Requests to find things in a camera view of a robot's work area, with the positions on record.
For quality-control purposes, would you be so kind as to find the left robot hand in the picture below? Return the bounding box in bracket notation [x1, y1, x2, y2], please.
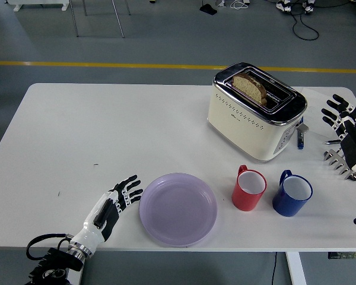
[72, 175, 144, 253]

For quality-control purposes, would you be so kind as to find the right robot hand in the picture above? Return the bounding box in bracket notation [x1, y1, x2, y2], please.
[321, 94, 356, 191]

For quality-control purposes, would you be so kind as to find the purple plate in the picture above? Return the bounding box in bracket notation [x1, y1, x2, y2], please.
[138, 173, 218, 248]

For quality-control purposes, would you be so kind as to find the bread slice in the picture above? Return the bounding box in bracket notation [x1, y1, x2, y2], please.
[232, 73, 268, 105]

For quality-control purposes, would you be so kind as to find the metal toast rack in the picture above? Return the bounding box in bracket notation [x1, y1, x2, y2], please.
[323, 148, 356, 181]

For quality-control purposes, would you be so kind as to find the white paper sheet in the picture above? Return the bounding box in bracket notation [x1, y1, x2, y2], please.
[298, 87, 344, 139]

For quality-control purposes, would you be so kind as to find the blue marker pen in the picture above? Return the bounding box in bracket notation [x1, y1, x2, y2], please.
[296, 117, 306, 151]

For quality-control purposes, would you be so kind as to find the blue mug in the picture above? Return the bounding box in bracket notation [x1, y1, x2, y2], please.
[272, 169, 313, 217]

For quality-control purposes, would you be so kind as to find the cream chrome toaster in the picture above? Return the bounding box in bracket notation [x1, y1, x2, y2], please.
[206, 62, 310, 163]

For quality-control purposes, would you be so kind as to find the table control panel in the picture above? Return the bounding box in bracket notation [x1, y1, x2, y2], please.
[328, 251, 356, 259]

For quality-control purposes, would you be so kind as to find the red mug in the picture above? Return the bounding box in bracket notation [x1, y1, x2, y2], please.
[231, 164, 268, 212]

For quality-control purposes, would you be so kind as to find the white table leg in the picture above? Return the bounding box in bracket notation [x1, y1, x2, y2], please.
[285, 251, 308, 285]

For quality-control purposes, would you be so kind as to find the black foot pedal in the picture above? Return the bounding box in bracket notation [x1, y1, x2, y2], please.
[199, 0, 218, 15]

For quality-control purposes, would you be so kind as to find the white stand base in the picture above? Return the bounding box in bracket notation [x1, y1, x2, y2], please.
[5, 0, 69, 12]

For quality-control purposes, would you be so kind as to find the black floor cable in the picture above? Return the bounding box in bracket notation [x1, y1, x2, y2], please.
[292, 11, 320, 41]

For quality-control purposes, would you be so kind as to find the thin black cable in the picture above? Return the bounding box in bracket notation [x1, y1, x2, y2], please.
[269, 251, 278, 285]

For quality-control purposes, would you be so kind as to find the grey metal chair frame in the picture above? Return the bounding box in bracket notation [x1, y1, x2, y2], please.
[68, 0, 131, 39]

